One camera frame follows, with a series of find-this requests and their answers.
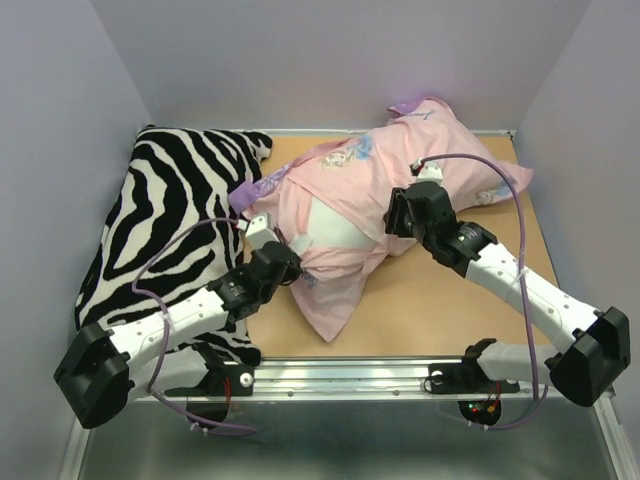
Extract white pillow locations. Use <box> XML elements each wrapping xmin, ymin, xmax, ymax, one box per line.
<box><xmin>301</xmin><ymin>197</ymin><xmax>377</xmax><ymax>250</ymax></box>

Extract purple pink princess pillowcase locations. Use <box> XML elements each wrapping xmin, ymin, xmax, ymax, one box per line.
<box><xmin>229</xmin><ymin>97</ymin><xmax>533</xmax><ymax>342</ymax></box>

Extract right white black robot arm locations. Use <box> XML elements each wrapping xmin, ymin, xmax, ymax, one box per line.
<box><xmin>384</xmin><ymin>181</ymin><xmax>631</xmax><ymax>407</ymax></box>

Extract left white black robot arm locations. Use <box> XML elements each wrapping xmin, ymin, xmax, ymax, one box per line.
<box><xmin>54</xmin><ymin>242</ymin><xmax>301</xmax><ymax>429</ymax></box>

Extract zebra striped pillow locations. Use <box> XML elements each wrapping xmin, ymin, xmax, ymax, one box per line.
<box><xmin>74</xmin><ymin>125</ymin><xmax>275</xmax><ymax>366</ymax></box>

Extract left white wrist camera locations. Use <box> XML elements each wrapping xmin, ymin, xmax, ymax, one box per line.
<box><xmin>238</xmin><ymin>213</ymin><xmax>280</xmax><ymax>251</ymax></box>

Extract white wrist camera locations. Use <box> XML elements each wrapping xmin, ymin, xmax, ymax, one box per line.
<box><xmin>410</xmin><ymin>160</ymin><xmax>443</xmax><ymax>185</ymax></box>
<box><xmin>238</xmin><ymin>213</ymin><xmax>280</xmax><ymax>251</ymax></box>

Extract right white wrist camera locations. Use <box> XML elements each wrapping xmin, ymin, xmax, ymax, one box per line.
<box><xmin>410</xmin><ymin>160</ymin><xmax>443</xmax><ymax>185</ymax></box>

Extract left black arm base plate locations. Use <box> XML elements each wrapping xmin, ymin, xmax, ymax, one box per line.
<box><xmin>190</xmin><ymin>363</ymin><xmax>255</xmax><ymax>397</ymax></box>

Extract aluminium mounting rail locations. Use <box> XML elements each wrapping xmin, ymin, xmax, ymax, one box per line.
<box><xmin>134</xmin><ymin>355</ymin><xmax>616</xmax><ymax>399</ymax></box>

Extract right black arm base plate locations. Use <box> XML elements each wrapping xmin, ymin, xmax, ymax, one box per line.
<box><xmin>423</xmin><ymin>362</ymin><xmax>521</xmax><ymax>395</ymax></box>

